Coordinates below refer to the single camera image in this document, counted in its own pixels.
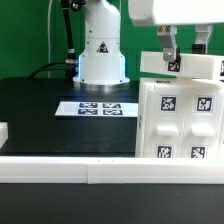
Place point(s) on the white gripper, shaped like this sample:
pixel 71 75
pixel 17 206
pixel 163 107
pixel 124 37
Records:
pixel 168 13

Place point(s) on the white cabinet top block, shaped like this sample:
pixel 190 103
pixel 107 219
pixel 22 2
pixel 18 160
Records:
pixel 200 66

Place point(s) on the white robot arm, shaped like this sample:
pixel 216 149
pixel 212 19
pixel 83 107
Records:
pixel 184 29

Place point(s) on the white cabinet body box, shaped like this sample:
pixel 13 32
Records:
pixel 185 84

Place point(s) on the white marker base sheet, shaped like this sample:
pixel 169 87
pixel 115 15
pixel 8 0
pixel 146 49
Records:
pixel 97 109

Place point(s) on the white U-shaped border fence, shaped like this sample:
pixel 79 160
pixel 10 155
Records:
pixel 110 170

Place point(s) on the white cabinet door panel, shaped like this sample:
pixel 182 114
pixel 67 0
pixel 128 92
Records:
pixel 164 122

